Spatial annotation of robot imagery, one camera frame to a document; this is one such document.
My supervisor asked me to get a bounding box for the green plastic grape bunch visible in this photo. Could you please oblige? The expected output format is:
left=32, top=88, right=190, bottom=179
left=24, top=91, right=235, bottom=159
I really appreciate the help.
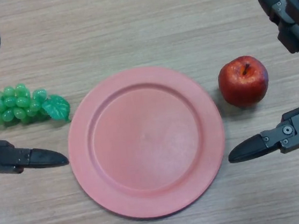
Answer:
left=0, top=77, right=73, bottom=130

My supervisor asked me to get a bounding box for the pink round plate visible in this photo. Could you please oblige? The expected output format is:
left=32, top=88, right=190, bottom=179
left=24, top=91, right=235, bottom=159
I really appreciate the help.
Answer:
left=60, top=58, right=234, bottom=224

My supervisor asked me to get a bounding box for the red apple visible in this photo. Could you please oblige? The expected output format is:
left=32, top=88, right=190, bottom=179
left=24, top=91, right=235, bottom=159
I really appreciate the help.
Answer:
left=215, top=53, right=272, bottom=110

